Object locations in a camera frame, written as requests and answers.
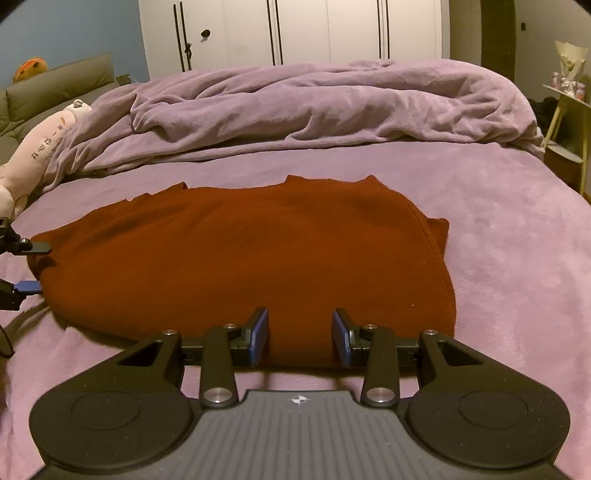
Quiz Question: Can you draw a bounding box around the orange plush toy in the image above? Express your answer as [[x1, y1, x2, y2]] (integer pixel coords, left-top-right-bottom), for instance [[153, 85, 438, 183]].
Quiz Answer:
[[12, 57, 48, 84]]

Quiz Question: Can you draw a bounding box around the pink plush toy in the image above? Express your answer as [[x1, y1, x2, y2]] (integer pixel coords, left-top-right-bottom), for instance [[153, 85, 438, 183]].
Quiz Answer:
[[0, 99, 92, 220]]

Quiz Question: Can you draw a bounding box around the green padded headboard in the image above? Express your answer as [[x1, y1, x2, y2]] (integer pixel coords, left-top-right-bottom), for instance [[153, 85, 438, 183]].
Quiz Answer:
[[0, 53, 118, 164]]

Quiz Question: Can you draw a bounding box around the rust orange shirt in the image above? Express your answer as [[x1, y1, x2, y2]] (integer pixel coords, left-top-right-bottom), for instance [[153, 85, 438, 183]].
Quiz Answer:
[[28, 176, 457, 368]]

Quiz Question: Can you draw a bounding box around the purple bed sheet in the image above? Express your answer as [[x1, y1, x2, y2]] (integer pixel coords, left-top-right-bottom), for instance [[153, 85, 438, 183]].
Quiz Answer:
[[1, 141, 590, 479]]

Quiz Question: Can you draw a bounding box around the white wardrobe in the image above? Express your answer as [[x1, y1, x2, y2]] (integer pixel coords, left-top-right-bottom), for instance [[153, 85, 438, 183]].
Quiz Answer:
[[138, 0, 450, 79]]

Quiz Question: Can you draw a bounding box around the wrapped flower bouquet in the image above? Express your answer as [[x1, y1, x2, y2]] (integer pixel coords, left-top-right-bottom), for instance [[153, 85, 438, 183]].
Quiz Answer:
[[551, 40, 589, 101]]

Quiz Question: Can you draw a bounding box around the dark wooden door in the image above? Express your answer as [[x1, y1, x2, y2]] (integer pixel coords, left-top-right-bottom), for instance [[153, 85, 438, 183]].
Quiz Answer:
[[480, 0, 517, 81]]

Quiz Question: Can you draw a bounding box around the purple crumpled duvet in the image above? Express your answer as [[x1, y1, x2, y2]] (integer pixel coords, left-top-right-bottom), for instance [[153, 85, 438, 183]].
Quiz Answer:
[[39, 59, 544, 192]]

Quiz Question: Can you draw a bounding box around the yellow side table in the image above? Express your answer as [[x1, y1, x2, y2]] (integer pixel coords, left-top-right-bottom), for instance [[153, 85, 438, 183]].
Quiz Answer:
[[543, 85, 590, 196]]

